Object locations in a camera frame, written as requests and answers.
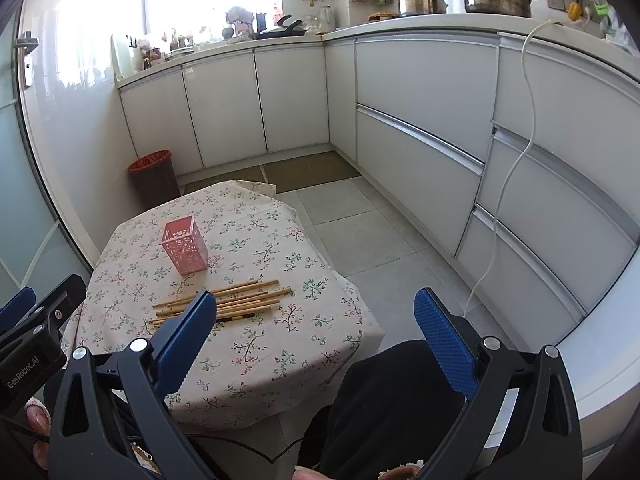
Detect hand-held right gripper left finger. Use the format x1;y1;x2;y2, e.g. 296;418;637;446
47;290;236;480

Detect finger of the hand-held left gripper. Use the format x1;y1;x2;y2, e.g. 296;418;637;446
0;274;87;356
0;287;37;333

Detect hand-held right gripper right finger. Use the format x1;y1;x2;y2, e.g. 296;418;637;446
412;288;583;480

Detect pile of wooden chopsticks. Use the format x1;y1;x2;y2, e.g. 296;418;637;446
149;279;294;330

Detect pink perforated utensil holder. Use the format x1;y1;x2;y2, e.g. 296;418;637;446
159;215;209;276

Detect person's left hand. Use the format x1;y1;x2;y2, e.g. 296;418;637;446
24;397;54;471

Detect floral tablecloth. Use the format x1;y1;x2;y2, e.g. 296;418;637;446
60;180;386;431

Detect person's black trousers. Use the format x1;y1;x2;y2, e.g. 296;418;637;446
297;340;467;480

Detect frosted glass sliding door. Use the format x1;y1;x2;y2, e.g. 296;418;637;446
0;10;98;321

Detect brown trash bin red bag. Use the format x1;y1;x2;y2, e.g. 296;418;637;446
127;149;181;211

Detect olive floor mat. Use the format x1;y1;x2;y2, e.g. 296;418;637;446
179;165;269;194
262;151;362;195

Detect white cabinet with doors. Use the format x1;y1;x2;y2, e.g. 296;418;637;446
119;42;332;176

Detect white cabinet with drawers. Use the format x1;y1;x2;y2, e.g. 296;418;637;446
324;30;640;321

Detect row of windowsill ornaments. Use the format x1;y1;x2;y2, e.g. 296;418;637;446
127;29;212;69

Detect white kitchen countertop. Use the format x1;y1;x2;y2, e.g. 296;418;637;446
115;12;640;81

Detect grey crumpled bag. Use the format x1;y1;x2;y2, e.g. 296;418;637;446
225;6;257;39

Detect black frying pan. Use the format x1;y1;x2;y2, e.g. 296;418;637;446
257;16;307;39

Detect steel kettle pot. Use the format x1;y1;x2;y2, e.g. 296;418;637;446
398;0;448;17

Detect black cable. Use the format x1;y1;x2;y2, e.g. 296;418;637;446
189;432;312;464

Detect white power cable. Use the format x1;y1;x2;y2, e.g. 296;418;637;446
462;19;557;319

